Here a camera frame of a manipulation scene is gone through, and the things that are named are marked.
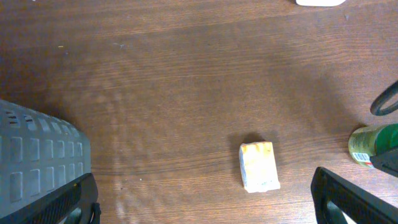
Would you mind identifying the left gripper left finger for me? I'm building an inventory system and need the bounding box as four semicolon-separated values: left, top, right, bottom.
1;173;101;224

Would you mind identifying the grey plastic basket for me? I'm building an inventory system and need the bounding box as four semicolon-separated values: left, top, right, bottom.
1;100;91;217

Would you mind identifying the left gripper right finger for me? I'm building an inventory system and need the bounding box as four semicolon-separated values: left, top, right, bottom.
311;167;397;224

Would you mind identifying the white barcode scanner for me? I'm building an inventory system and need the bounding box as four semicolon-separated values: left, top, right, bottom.
295;0;346;7

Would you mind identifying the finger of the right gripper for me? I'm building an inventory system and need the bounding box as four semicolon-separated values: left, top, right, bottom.
370;147;398;177

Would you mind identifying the orange tissue packet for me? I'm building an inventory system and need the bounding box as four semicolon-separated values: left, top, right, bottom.
239;141;280;193

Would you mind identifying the green-lid jar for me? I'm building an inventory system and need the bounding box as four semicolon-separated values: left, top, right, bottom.
348;124;397;168

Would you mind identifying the right black cable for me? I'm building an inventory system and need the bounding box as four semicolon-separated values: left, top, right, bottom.
369;80;398;117

